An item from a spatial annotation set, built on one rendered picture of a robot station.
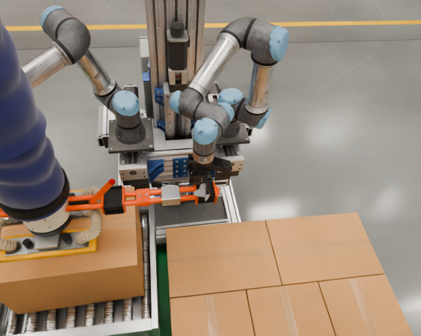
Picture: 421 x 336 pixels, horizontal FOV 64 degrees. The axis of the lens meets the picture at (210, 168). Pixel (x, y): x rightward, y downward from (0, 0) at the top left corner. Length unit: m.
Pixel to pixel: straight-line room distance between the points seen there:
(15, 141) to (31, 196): 0.23
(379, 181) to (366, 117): 0.84
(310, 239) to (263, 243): 0.29
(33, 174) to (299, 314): 1.41
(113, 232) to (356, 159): 2.47
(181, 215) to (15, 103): 1.68
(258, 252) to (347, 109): 2.33
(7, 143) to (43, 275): 0.71
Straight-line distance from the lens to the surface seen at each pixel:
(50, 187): 1.18
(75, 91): 3.77
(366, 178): 3.31
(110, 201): 1.31
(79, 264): 1.52
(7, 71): 0.90
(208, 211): 2.45
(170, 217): 2.42
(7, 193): 1.16
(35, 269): 1.57
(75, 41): 1.33
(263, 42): 1.32
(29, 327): 1.94
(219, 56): 1.28
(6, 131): 0.95
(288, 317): 1.89
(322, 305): 1.97
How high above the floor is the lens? 2.30
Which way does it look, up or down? 52 degrees down
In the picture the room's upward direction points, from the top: 7 degrees clockwise
